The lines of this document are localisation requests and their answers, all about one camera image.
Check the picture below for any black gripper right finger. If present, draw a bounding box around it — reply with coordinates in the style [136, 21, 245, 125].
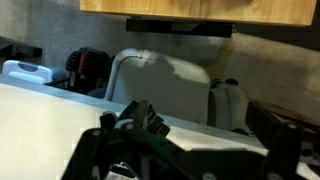
[246, 101, 320, 180]

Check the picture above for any white folding table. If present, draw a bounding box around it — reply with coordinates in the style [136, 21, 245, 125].
[0, 75, 267, 180]

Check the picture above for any white floor fan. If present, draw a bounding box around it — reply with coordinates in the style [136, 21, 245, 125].
[207, 79, 250, 135]

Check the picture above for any white laundry basket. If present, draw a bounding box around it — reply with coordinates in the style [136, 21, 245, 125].
[105, 48, 210, 124]

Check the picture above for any wooden stool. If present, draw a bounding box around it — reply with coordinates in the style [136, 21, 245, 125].
[79, 0, 317, 37]

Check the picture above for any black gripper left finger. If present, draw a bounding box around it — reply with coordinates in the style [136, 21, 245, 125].
[61, 100, 187, 180]

